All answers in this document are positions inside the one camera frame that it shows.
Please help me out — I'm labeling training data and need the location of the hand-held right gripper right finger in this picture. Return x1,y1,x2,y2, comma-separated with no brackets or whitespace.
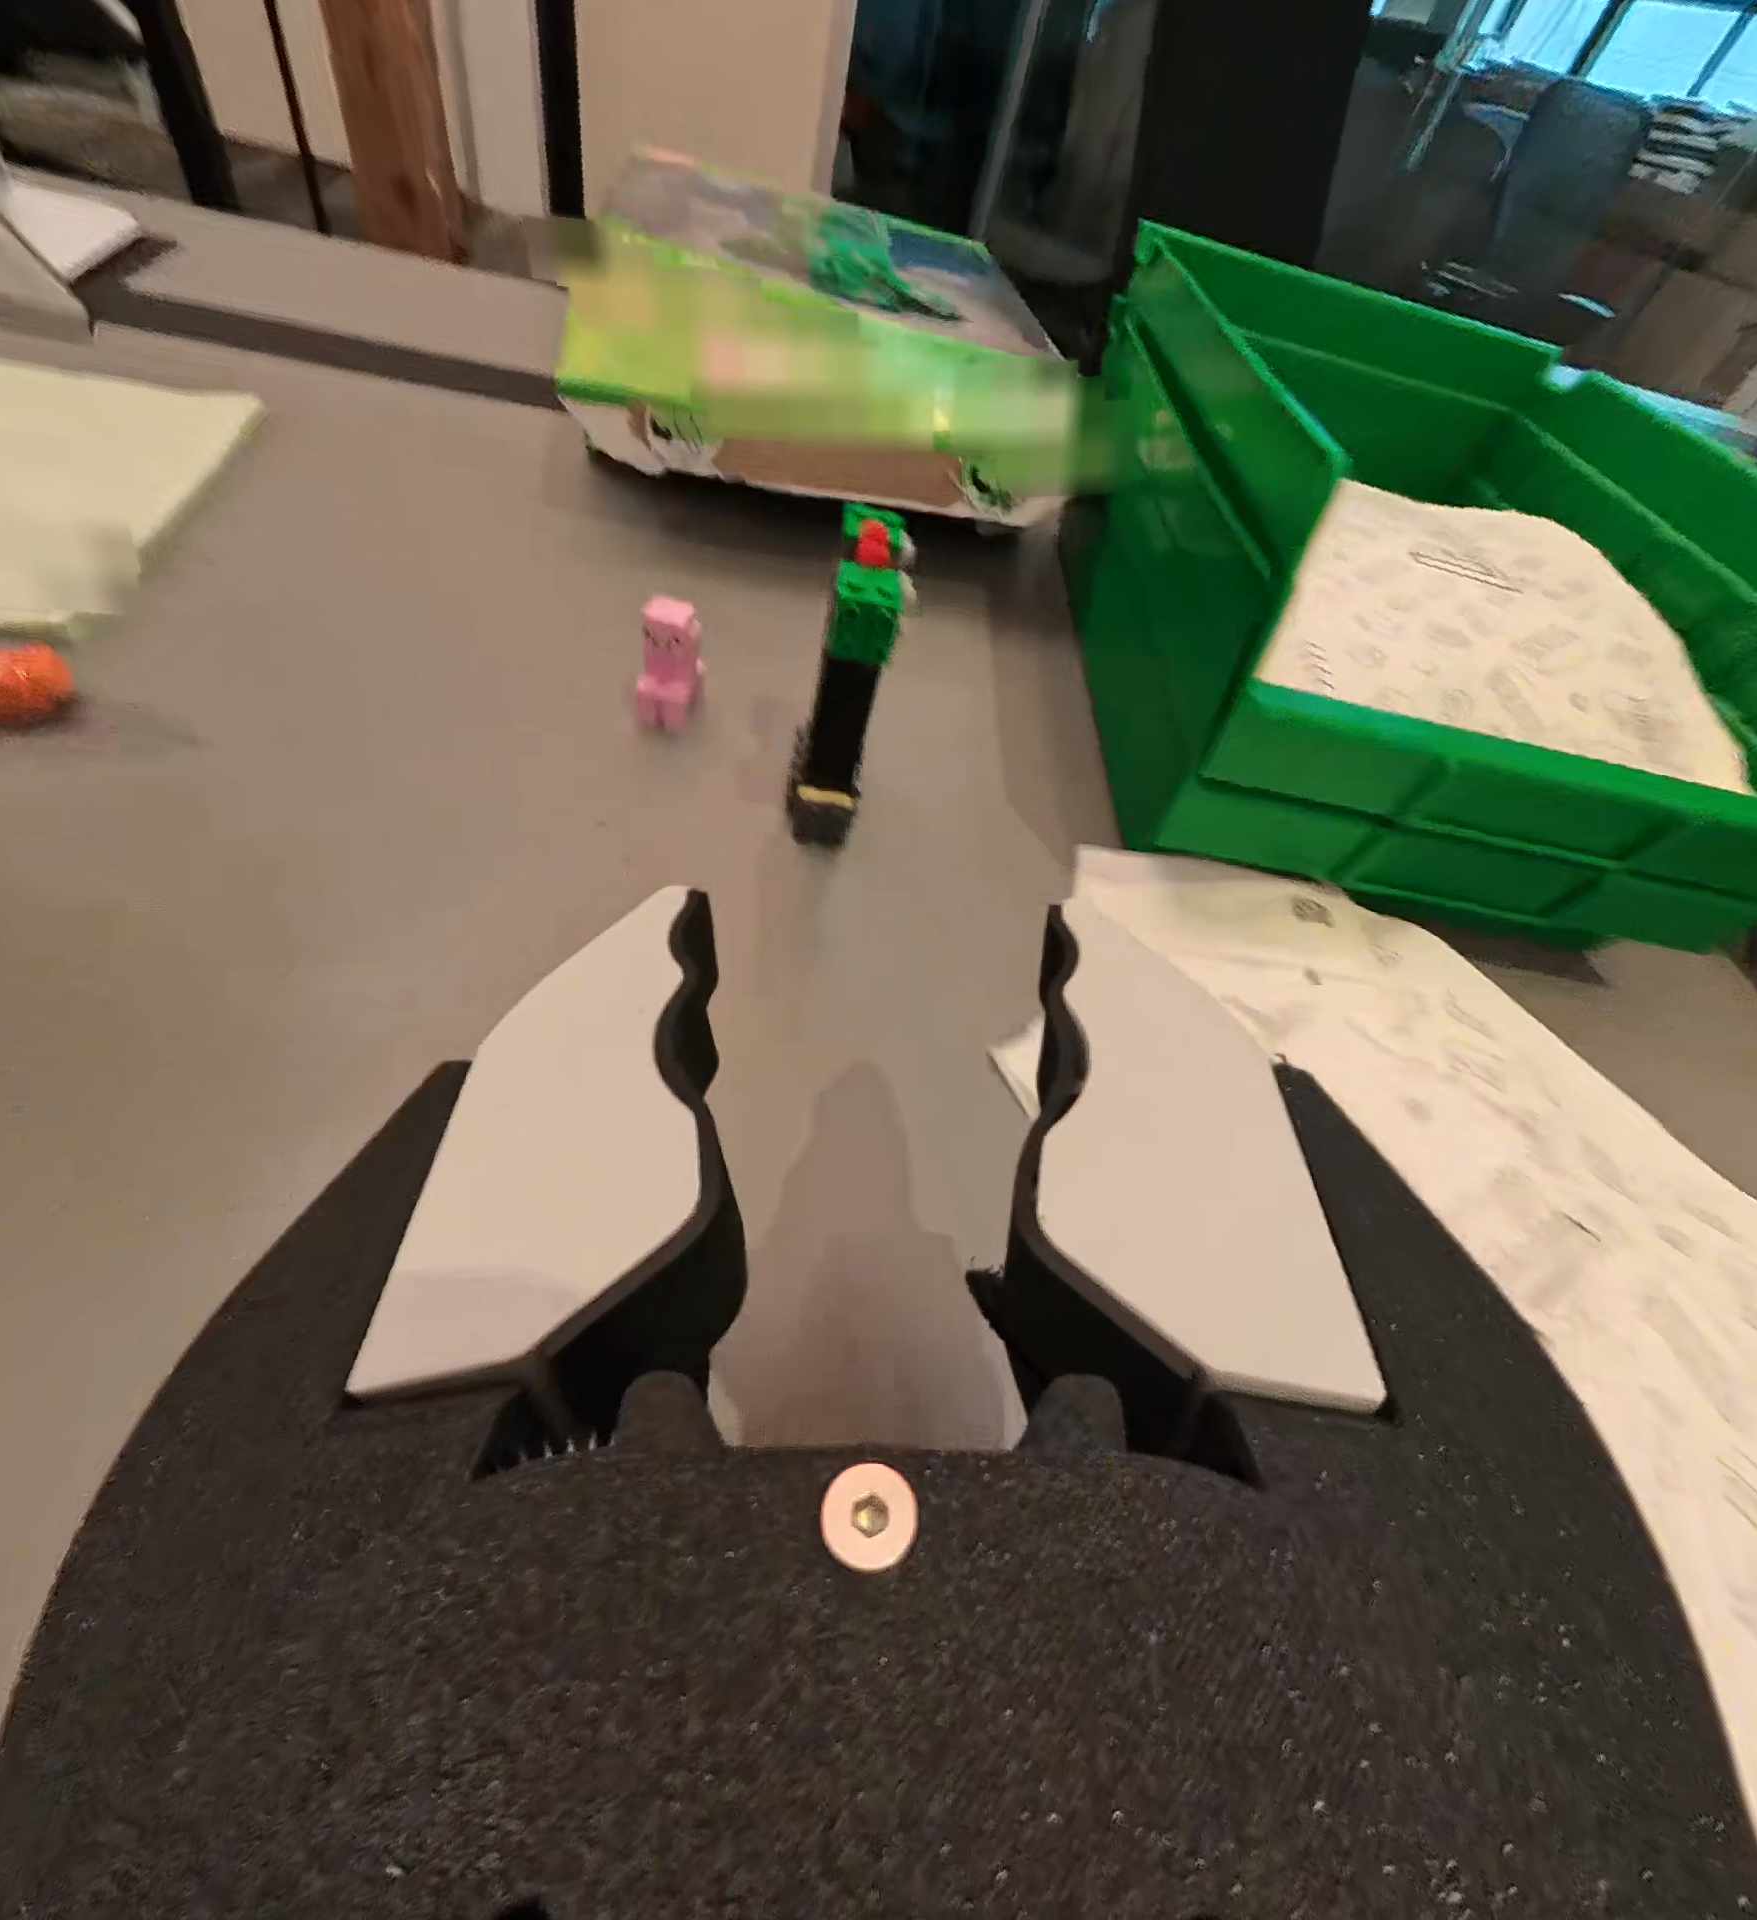
994,899,1389,1420

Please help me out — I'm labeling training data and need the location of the grey office chair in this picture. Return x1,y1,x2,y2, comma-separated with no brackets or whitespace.
1484,74,1652,309

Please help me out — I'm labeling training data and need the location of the black and green brick tower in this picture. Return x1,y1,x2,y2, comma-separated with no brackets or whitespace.
785,504,919,846

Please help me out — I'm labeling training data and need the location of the pink brick pig figure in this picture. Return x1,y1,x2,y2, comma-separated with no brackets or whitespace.
632,594,711,734

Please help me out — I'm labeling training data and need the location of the wooden post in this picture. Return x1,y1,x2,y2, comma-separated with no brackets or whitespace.
316,0,468,265

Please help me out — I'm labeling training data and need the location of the white printed paper bag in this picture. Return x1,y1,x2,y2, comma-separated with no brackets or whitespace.
1250,480,1757,801
987,842,1757,1920

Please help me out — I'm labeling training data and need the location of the pale green booklet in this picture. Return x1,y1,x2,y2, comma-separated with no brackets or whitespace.
0,345,269,636

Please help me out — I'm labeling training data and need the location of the green plastic bin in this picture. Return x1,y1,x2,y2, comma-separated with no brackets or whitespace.
1066,221,1757,953

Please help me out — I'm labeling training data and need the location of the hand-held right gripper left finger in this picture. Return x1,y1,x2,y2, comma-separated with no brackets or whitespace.
345,885,748,1448

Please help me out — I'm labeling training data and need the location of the green printed toy box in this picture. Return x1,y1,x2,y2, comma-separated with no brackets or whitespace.
555,147,1112,535

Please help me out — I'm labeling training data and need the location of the grey desk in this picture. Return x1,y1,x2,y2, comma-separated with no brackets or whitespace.
0,188,1757,1920

